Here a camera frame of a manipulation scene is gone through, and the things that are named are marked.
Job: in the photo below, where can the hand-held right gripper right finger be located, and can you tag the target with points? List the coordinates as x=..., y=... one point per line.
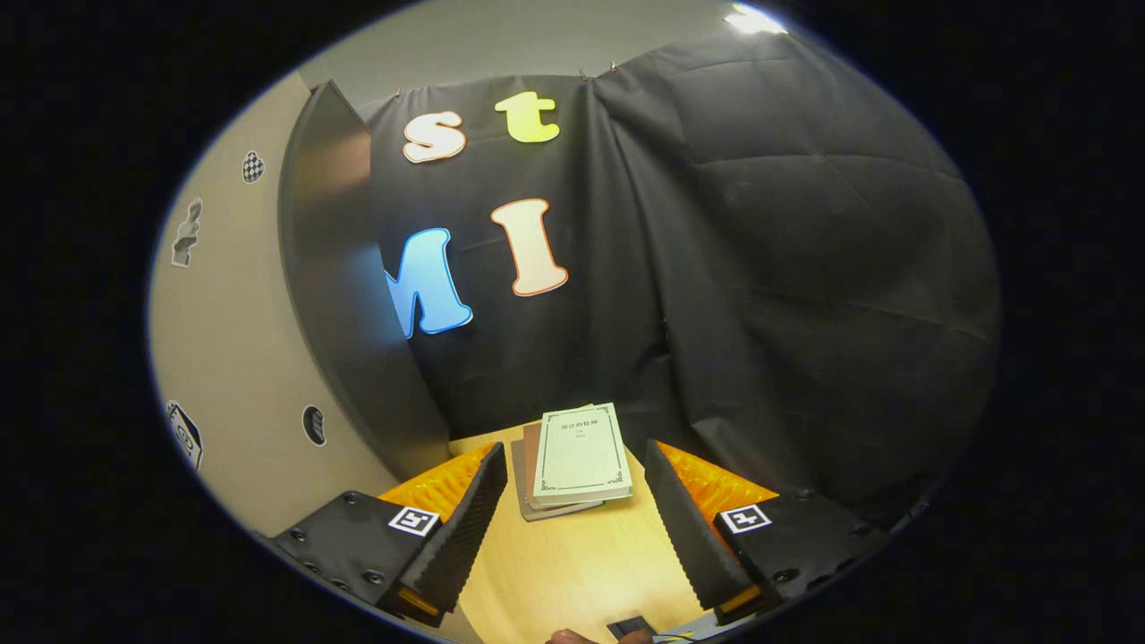
x=689, y=546

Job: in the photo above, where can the pale green book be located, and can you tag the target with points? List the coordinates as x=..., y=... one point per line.
x=581, y=452

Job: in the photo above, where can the brown book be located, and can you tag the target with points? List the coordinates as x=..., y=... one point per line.
x=530, y=465

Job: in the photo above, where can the dark grey cabinet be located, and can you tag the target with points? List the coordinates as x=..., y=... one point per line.
x=340, y=295

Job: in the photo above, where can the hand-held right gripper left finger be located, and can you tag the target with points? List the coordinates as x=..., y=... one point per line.
x=461, y=546

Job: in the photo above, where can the black backdrop cloth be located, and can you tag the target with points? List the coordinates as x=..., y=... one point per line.
x=787, y=268

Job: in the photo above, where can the small ceiling light panel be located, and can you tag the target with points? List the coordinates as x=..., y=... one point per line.
x=751, y=20

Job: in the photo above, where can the small black rectangular plate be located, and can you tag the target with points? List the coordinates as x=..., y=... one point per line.
x=631, y=626

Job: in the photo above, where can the grey book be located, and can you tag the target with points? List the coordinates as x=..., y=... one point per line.
x=546, y=513

